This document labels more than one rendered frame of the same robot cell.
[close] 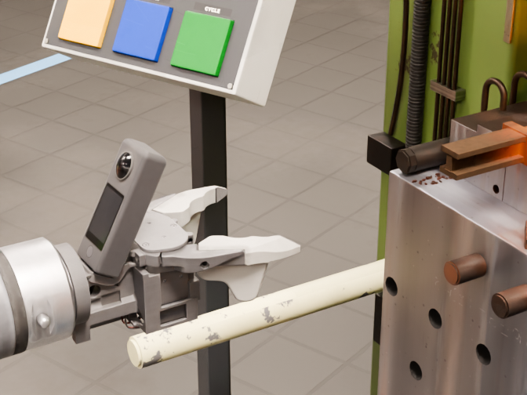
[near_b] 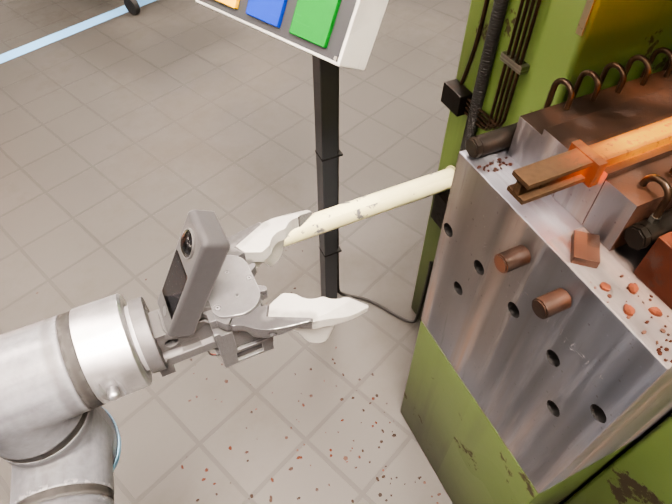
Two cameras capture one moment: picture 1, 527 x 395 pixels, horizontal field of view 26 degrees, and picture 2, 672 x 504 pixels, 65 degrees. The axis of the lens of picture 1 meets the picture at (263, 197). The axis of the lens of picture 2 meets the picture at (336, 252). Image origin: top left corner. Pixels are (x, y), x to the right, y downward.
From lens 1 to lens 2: 62 cm
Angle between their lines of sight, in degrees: 24
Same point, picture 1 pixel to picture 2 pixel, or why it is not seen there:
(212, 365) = not seen: hidden behind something
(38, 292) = (103, 373)
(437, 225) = (493, 209)
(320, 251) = (405, 102)
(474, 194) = not seen: hidden behind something
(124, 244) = (193, 313)
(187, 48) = (303, 20)
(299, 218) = (395, 77)
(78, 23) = not seen: outside the picture
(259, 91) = (360, 59)
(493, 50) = (563, 38)
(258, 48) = (361, 24)
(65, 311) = (135, 382)
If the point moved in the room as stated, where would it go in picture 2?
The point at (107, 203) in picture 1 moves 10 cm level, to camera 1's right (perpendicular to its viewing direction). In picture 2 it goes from (176, 272) to (291, 281)
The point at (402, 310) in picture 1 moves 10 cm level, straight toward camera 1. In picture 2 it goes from (454, 249) to (448, 298)
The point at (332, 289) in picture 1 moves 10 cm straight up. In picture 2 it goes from (405, 195) to (411, 157)
